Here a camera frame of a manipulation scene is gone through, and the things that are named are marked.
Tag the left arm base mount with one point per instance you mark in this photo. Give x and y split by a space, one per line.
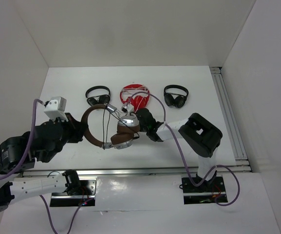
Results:
79 191

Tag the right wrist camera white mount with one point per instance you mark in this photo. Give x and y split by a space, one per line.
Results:
127 108

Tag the left black headphones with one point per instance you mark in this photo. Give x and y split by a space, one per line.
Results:
98 99

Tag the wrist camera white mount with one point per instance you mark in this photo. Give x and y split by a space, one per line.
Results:
55 109
127 108

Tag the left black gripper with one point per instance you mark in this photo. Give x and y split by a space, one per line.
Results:
75 125

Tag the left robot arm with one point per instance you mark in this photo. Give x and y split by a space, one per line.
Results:
11 191

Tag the right black headphones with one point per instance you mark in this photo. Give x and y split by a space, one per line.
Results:
174 99

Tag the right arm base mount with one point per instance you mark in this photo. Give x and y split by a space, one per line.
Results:
204 194

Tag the brown silver headphones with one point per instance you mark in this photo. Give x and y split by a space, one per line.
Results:
128 128

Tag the aluminium rail right side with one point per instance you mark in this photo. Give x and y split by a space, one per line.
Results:
230 121

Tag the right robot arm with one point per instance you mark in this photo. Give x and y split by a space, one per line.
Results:
201 135

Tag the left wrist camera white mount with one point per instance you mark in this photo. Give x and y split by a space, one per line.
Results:
55 109

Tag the aluminium rail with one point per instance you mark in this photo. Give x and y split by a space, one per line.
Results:
230 121
242 167

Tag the red headphones with white cable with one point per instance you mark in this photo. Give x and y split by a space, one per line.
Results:
135 94

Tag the black headphones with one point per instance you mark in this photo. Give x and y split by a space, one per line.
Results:
98 99
174 99

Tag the aluminium rail front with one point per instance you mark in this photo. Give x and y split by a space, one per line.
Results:
242 167

